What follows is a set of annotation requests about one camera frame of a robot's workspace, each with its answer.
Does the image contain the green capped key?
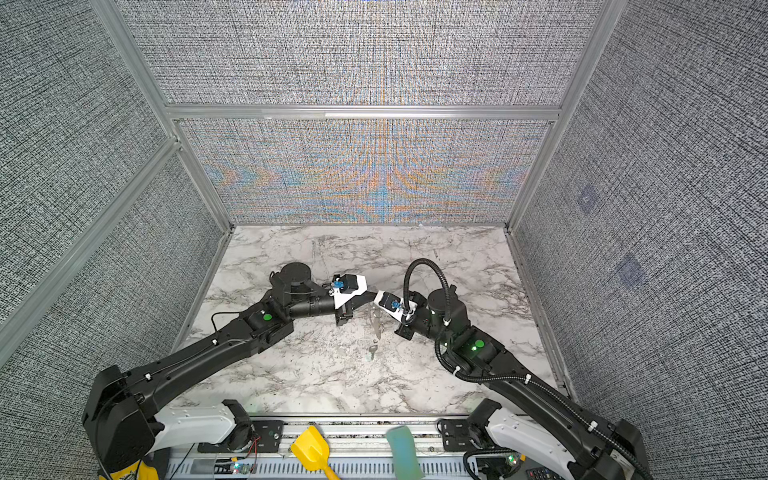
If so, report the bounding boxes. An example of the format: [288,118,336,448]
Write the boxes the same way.
[366,343,379,361]

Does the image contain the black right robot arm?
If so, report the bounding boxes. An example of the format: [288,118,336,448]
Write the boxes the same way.
[374,290,651,479]

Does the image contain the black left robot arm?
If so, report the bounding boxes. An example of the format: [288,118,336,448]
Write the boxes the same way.
[82,262,376,476]

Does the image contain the teal green sponge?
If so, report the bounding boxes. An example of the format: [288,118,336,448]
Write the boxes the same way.
[385,425,424,480]

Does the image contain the yellow plastic scoop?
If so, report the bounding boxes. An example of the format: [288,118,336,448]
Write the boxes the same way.
[290,425,340,480]

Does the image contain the black remote control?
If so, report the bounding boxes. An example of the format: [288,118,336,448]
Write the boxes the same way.
[525,467,563,480]

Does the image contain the yellow black work glove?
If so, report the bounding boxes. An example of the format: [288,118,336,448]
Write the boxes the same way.
[110,460,159,480]

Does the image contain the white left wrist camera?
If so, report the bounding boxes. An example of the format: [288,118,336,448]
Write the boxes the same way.
[330,273,368,309]

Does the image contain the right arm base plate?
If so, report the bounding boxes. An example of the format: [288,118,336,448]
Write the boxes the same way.
[436,418,486,452]

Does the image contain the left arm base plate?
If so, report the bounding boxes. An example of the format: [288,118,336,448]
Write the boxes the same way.
[197,420,285,455]

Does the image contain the black corrugated cable conduit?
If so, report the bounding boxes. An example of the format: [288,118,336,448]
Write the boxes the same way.
[403,257,655,480]

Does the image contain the aluminium horizontal frame bar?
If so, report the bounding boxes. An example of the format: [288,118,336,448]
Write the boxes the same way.
[165,104,562,121]

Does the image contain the aluminium corner frame post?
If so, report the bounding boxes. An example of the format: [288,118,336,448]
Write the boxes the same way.
[90,1,233,232]

